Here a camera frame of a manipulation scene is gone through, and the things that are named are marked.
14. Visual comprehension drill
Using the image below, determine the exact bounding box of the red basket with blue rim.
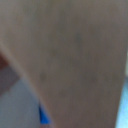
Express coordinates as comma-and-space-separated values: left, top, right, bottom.
38, 103, 51, 125

